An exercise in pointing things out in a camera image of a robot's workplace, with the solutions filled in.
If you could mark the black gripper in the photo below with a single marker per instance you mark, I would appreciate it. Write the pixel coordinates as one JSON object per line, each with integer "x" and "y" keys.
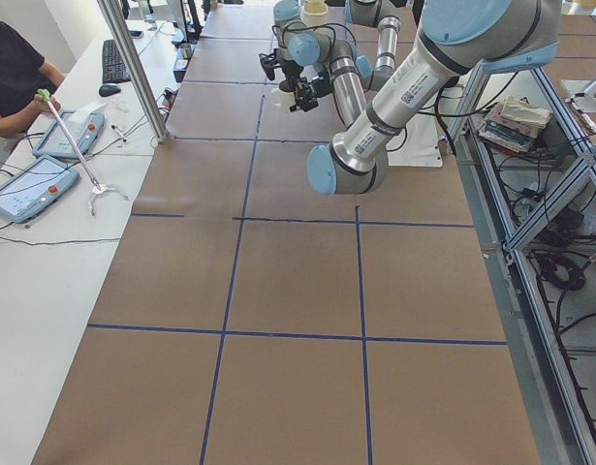
{"x": 297, "y": 77}

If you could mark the white ribbed HOME mug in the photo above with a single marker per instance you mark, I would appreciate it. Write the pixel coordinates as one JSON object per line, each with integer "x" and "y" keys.
{"x": 282, "y": 99}

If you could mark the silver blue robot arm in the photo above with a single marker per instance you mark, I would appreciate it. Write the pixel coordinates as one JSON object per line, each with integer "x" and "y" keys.
{"x": 453, "y": 37}
{"x": 319, "y": 58}

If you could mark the black keyboard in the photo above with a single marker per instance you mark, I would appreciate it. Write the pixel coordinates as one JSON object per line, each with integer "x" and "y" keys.
{"x": 114, "y": 70}

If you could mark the black marker pen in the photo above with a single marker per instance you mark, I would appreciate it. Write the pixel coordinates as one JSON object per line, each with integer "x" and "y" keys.
{"x": 120, "y": 134}

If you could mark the black computer mouse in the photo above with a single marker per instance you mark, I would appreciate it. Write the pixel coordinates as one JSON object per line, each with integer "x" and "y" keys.
{"x": 108, "y": 89}

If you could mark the stack of books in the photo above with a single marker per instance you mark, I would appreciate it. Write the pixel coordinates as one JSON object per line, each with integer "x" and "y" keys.
{"x": 514, "y": 124}

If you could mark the upper teach pendant tablet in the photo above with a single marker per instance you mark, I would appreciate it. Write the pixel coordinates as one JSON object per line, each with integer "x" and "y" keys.
{"x": 85, "y": 128}

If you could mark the teach pendant tablet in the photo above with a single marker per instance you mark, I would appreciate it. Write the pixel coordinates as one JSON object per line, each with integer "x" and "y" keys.
{"x": 85, "y": 128}
{"x": 28, "y": 193}

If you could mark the pink reacher grabber stick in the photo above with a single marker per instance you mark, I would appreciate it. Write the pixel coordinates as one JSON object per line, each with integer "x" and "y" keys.
{"x": 98, "y": 188}

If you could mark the seated person in black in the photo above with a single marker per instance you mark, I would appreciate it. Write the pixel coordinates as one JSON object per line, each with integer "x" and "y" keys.
{"x": 23, "y": 71}

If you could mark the lower teach pendant tablet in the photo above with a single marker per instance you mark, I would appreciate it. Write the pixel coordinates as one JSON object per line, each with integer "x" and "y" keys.
{"x": 28, "y": 193}

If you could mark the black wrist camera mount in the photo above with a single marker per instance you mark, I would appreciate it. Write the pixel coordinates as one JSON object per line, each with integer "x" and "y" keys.
{"x": 273, "y": 61}

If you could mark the white pillar with base plate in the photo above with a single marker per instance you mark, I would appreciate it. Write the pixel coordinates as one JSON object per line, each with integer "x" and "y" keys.
{"x": 417, "y": 146}

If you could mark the aluminium frame post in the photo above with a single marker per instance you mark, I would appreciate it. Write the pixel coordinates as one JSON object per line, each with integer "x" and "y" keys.
{"x": 111, "y": 11}

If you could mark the aluminium side frame rack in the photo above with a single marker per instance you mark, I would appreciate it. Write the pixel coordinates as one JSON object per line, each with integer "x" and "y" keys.
{"x": 536, "y": 213}

